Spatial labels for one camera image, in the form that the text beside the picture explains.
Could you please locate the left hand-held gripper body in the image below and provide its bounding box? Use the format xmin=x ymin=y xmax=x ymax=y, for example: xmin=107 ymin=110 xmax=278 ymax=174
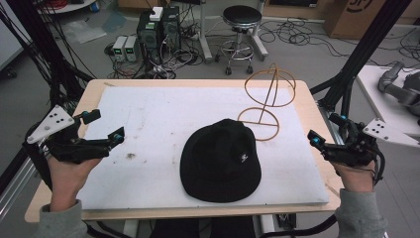
xmin=22 ymin=104 xmax=114 ymax=165

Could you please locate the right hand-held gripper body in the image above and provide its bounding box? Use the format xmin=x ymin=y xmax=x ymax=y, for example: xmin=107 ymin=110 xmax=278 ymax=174
xmin=321 ymin=117 xmax=420 ymax=169

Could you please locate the person's right hand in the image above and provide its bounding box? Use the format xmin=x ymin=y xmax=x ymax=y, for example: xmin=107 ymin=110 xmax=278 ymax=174
xmin=331 ymin=160 xmax=377 ymax=194

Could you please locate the person's left hand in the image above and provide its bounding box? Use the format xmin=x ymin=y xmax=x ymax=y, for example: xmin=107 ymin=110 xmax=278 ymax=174
xmin=47 ymin=155 xmax=104 ymax=212

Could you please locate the white side table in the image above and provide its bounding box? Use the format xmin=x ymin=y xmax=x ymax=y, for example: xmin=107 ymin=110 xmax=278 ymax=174
xmin=356 ymin=64 xmax=420 ymax=149

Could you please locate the white foam mat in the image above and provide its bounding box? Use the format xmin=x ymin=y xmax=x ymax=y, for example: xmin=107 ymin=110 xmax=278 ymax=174
xmin=76 ymin=86 xmax=331 ymax=211

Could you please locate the grey bench power supply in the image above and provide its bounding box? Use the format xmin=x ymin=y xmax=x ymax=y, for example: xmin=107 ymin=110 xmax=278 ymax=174
xmin=124 ymin=35 xmax=141 ymax=62
xmin=112 ymin=35 xmax=129 ymax=62

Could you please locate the clear plastic sheet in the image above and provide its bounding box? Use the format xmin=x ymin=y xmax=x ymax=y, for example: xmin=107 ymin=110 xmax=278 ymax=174
xmin=61 ymin=19 xmax=109 ymax=45

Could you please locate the black computer tower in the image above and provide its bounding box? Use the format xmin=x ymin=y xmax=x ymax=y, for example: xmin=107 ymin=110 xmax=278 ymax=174
xmin=160 ymin=6 xmax=182 ymax=52
xmin=136 ymin=11 xmax=163 ymax=64

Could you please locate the black bucket hat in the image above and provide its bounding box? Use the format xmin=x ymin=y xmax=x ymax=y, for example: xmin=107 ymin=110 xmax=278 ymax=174
xmin=179 ymin=118 xmax=263 ymax=203

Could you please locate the brown cardboard box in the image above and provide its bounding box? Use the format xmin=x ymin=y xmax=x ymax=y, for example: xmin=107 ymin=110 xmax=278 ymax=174
xmin=322 ymin=0 xmax=420 ymax=41

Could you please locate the white desk leg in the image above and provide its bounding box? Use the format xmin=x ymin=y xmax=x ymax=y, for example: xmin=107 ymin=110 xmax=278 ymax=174
xmin=248 ymin=0 xmax=269 ymax=62
xmin=197 ymin=0 xmax=214 ymax=64

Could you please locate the small white box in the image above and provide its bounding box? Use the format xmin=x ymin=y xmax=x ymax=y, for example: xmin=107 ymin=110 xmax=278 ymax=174
xmin=149 ymin=6 xmax=164 ymax=23

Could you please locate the black round swivel stool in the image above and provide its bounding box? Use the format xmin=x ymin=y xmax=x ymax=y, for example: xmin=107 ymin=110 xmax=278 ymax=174
xmin=220 ymin=4 xmax=263 ymax=75

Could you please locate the silver aluminium rail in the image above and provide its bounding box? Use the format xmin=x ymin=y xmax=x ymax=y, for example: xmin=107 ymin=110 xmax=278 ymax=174
xmin=318 ymin=104 xmax=343 ymax=147
xmin=0 ymin=158 xmax=38 ymax=220

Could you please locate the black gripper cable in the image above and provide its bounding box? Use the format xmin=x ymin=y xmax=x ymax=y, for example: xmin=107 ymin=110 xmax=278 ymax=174
xmin=371 ymin=148 xmax=386 ymax=186

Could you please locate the wooden wire hat stand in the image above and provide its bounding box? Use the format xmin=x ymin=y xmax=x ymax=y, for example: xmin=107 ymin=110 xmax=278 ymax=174
xmin=237 ymin=62 xmax=297 ymax=143

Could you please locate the black metal truss frame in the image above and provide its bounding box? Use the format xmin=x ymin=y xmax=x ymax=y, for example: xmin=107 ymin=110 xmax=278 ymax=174
xmin=0 ymin=0 xmax=97 ymax=110
xmin=309 ymin=0 xmax=414 ymax=117

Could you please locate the thick black cable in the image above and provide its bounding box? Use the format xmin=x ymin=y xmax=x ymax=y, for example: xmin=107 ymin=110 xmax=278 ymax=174
xmin=260 ymin=213 xmax=339 ymax=238

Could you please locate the tangle of black floor cables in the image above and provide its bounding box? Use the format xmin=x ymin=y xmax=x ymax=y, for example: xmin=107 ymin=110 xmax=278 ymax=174
xmin=259 ymin=17 xmax=420 ymax=67

